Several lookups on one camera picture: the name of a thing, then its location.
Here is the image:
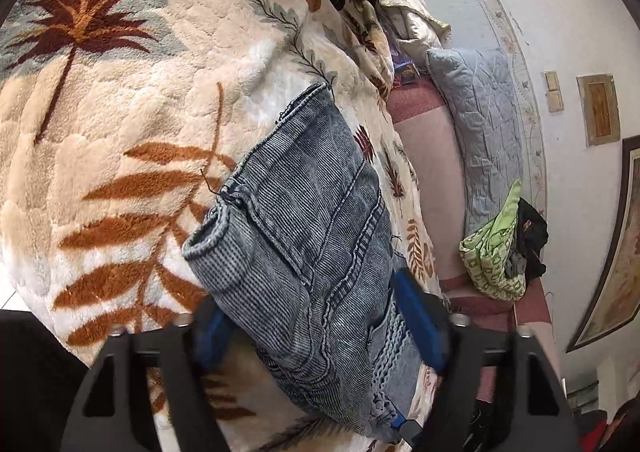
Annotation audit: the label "blue denim pants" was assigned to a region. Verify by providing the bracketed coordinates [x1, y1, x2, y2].
[182, 82, 442, 443]

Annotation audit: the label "large framed picture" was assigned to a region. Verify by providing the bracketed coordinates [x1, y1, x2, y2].
[566, 136, 640, 353]

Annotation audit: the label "black object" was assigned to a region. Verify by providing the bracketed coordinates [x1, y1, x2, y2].
[0, 309, 96, 452]

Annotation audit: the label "pink sofa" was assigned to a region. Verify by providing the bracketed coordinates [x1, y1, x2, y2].
[387, 76, 557, 435]

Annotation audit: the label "grey quilted pillow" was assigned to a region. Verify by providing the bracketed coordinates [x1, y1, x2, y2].
[425, 48, 523, 239]

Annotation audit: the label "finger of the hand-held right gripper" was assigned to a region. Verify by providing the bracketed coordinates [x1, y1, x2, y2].
[390, 412, 426, 450]

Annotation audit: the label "cream white cloth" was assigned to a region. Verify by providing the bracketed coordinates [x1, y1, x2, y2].
[377, 0, 453, 52]

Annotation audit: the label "green patterned cloth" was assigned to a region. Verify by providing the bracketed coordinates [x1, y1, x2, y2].
[460, 179, 527, 301]

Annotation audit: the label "beige wall switch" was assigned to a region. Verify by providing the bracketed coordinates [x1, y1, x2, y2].
[544, 70, 565, 113]

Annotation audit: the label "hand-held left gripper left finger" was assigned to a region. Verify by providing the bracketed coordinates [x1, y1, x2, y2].
[60, 294, 236, 452]

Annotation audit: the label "red and black cloth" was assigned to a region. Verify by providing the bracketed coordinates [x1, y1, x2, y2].
[577, 404, 640, 452]

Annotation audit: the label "small black cloth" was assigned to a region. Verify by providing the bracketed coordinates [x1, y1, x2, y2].
[505, 197, 549, 280]

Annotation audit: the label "small framed picture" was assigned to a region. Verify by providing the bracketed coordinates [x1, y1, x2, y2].
[576, 74, 621, 147]

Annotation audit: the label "purple packet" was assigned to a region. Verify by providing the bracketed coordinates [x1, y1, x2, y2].
[390, 49, 421, 85]

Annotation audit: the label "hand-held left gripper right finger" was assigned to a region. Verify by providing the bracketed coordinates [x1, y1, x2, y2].
[392, 267, 581, 452]

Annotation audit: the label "leaf print fleece blanket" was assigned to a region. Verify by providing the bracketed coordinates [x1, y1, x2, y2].
[0, 0, 447, 452]

